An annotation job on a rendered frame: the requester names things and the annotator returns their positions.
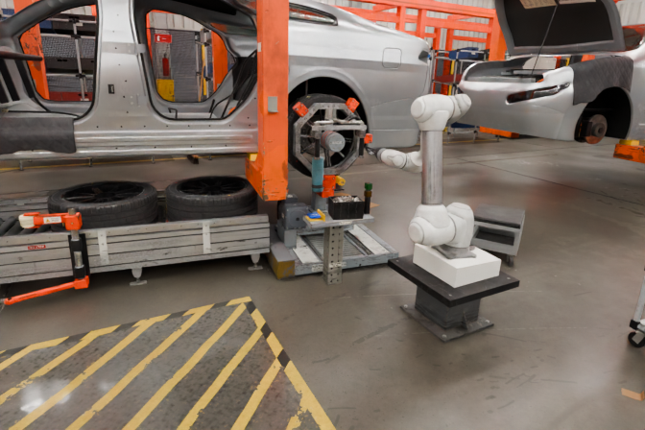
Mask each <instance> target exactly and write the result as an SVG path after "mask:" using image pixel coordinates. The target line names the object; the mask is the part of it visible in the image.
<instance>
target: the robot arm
mask: <svg viewBox="0 0 645 430"><path fill-rule="evenodd" d="M470 104H471V101H470V99H469V97H468V96H467V95H465V94H457V95H455V96H444V95H439V94H429V95H425V96H421V97H419V98H417V99H415V101H414V102H413V103H412V106H411V114H412V116H413V118H414V119H415V120H416V121H417V123H418V128H419V129H420V130H421V134H420V151H419V152H412V153H408V154H404V153H401V152H399V151H396V150H389V149H385V148H383V149H382V148H380V149H376V148H375V149H374V148H371V147H366V151H367V153H368V154H369V155H371V154H373V155H375V156H376V158H378V159H379V160H380V161H382V162H384V163H385V164H386V165H388V166H391V167H393V168H398V169H401V170H403V171H407V172H411V173H419V172H422V187H421V204H420V205H419V206H418V208H417V211H416V214H415V217H414V219H412V221H411V223H410V225H409V228H408V231H409V235H410V237H411V239H412V240H413V241H414V242H416V243H418V244H420V245H423V246H428V247H431V248H433V249H435V250H437V251H438V252H440V253H441V254H442V255H444V256H445V257H446V259H449V260H453V259H460V258H476V257H477V254H475V253H473V252H471V251H473V250H475V246H473V245H470V241H471V237H472V232H473V226H474V217H473V212H472V210H471V209H470V207H469V206H468V205H466V204H463V203H452V204H450V205H449V206H448V207H447V208H445V206H444V205H443V204H442V131H443V130H444V128H445V127H448V126H449V125H451V124H453V123H455V122H456V121H457V120H459V119H460V118H461V117H463V116H464V115H465V114H466V112H467V111H468V110H469V108H470Z"/></svg>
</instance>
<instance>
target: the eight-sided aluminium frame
mask: <svg viewBox="0 0 645 430"><path fill-rule="evenodd" d="M326 108H329V109H333V108H336V109H340V110H341V111H342V112H343V113H344V114H345V116H346V117H348V116H349V115H351V114H353V113H352V112H351V110H350V109H348V108H347V106H346V104H340V103H314V104H313V105H312V106H311V107H310V108H309V109H308V110H309V111H308V113H307V114H306V115H305V116H304V117H300V118H299V120H298V121H297V122H296V123H295V124H294V127H293V129H294V135H293V155H294V156H295V157H296V158H297V159H298V160H299V161H300V162H301V163H302V164H303V165H304V166H305V167H306V168H307V169H308V170H309V171H310V172H311V173H312V165H311V164H310V163H309V162H308V161H307V160H306V159H305V157H304V156H303V155H302V154H301V153H300V128H301V127H302V126H303V125H304V124H305V123H306V122H307V121H308V120H309V119H310V117H311V116H312V115H313V114H314V113H315V112H316V111H317V110H318V109H326ZM359 140H360V137H359V136H356V135H355V130H354V148H353V151H352V152H351V153H350V155H349V156H348V157H347V158H346V159H345V160H344V161H343V162H342V163H341V164H340V165H339V166H338V167H337V168H323V174H324V175H337V174H338V175H339V174H342V173H343V172H344V171H345V170H346V168H347V167H348V166H349V165H350V164H351V163H352V162H353V161H354V160H355V159H356V158H357V157H358V155H359V142H360V141H359Z"/></svg>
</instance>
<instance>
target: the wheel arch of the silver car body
mask: <svg viewBox="0 0 645 430"><path fill-rule="evenodd" d="M307 80H308V90H307V95H308V94H313V93H321V94H328V95H334V96H337V97H340V98H342V99H344V100H346V101H347V100H348V98H354V99H355V100H356V101H357V102H358V103H360V104H359V105H358V107H357V108H356V109H355V110H356V111H357V113H358V114H359V116H360V119H361V120H362V122H364V125H366V126H367V129H366V131H367V133H370V121H369V117H368V113H367V110H366V107H365V105H364V103H363V101H362V99H361V97H360V96H359V94H358V93H357V91H356V90H355V89H354V88H353V87H352V86H351V85H350V84H348V83H347V82H345V81H343V80H341V79H339V78H337V77H333V76H328V75H319V76H314V77H310V78H308V79H305V80H303V81H301V82H300V83H298V84H296V85H295V86H294V87H293V88H292V89H291V90H290V91H289V92H288V106H290V105H291V104H292V103H293V102H294V101H295V100H296V99H297V98H300V97H303V96H305V81H307Z"/></svg>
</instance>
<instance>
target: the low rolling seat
mask: <svg viewBox="0 0 645 430"><path fill-rule="evenodd" d="M473 217H474V225H476V226H473V232H472V237H471V241H470V245H473V246H475V247H476V248H480V249H485V250H489V251H498V252H502V253H506V254H507V264H508V266H512V265H513V264H514V255H515V256H516V254H517V251H518V247H519V244H520V240H521V235H522V229H523V224H524V218H525V210H522V209H516V208H510V207H505V206H499V205H493V204H487V203H480V204H479V205H478V207H477V208H476V210H475V211H474V213H473Z"/></svg>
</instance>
